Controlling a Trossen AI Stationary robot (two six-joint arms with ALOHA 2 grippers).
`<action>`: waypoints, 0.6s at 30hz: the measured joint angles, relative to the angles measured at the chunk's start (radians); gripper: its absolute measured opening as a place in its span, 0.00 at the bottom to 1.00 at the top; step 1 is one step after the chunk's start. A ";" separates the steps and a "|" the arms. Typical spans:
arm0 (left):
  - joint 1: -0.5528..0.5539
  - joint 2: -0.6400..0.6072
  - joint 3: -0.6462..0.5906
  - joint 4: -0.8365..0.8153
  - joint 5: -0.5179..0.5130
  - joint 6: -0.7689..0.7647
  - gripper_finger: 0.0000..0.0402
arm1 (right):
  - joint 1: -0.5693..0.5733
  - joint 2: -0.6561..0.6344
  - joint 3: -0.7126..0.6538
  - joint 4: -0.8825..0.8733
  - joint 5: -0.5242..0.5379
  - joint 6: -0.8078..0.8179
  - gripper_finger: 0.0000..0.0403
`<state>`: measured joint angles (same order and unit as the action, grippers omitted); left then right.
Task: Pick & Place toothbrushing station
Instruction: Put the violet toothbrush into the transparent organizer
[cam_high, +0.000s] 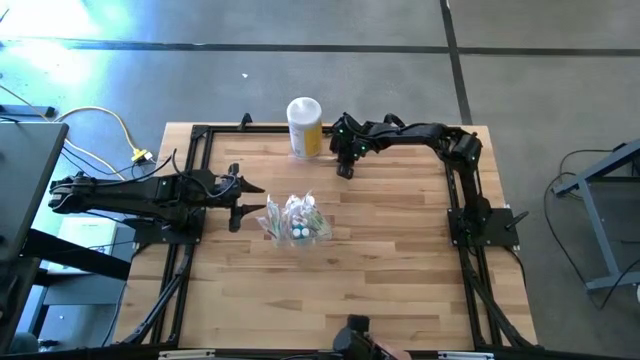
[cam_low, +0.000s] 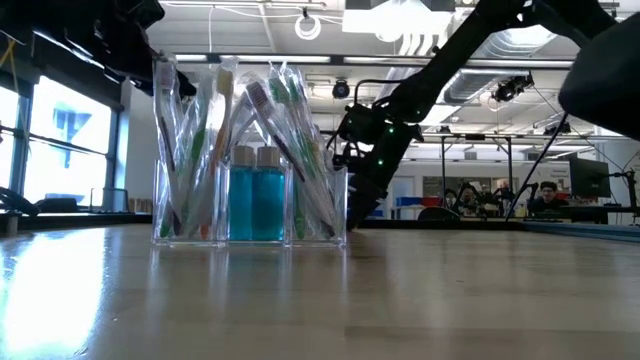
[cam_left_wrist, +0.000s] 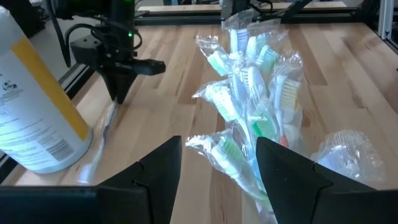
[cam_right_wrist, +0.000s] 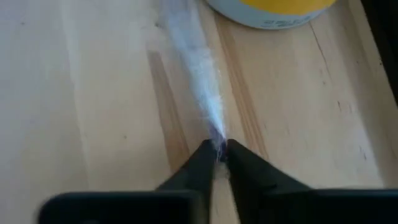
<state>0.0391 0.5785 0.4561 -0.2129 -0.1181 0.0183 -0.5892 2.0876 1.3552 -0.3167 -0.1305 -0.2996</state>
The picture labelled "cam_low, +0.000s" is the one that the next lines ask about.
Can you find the clear acrylic organizer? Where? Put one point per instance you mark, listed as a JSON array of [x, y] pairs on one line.
[[320, 235]]

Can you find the black computer monitor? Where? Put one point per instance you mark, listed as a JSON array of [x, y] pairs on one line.
[[590, 177]]

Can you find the black station frame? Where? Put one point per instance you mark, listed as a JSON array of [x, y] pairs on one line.
[[443, 165]]

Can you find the silver ventilation duct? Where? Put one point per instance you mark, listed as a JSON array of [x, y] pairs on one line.
[[475, 82]]

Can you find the long ceiling light bar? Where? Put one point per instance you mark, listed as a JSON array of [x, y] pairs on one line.
[[300, 59]]

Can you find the blue storage bin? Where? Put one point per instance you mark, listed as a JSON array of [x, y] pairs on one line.
[[409, 201]]

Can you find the black office chair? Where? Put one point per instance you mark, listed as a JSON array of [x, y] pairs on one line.
[[439, 215]]

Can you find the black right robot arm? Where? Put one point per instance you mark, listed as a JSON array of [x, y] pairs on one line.
[[450, 55]]

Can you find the person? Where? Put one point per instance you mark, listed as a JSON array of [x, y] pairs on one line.
[[547, 196], [502, 189]]

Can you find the black ceiling camera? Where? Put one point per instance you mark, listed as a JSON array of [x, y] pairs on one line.
[[510, 89], [341, 89]]

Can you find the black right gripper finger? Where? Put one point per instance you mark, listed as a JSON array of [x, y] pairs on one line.
[[367, 207]]

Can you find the teal mouthwash bottle white cap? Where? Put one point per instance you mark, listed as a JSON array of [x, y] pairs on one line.
[[268, 200], [241, 200]]

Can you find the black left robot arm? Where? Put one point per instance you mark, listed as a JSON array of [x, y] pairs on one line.
[[75, 30]]

